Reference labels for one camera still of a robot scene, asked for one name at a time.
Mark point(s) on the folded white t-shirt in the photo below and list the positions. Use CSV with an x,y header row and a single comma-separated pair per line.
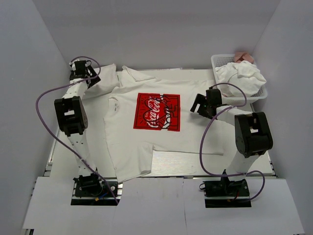
x,y
108,81

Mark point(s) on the white plastic laundry basket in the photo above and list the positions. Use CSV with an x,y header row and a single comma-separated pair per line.
x,y
231,93

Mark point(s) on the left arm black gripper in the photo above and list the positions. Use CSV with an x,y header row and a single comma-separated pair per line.
x,y
94,78

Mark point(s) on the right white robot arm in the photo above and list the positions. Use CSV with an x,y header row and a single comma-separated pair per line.
x,y
252,133

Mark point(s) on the pink cloth behind basket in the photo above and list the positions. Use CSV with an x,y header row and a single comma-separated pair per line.
x,y
243,56

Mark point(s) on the crumpled white t-shirt in basket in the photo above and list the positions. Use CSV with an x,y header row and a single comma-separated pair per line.
x,y
244,75

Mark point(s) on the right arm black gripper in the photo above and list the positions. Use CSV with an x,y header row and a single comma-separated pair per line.
x,y
200,99

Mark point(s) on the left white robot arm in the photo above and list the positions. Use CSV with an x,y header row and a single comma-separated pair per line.
x,y
72,118

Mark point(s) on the white Coca-Cola print t-shirt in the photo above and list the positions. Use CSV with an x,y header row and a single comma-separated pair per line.
x,y
147,114

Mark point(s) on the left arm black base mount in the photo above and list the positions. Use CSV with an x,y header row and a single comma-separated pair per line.
x,y
93,191

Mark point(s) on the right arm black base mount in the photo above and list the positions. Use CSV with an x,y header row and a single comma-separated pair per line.
x,y
226,194

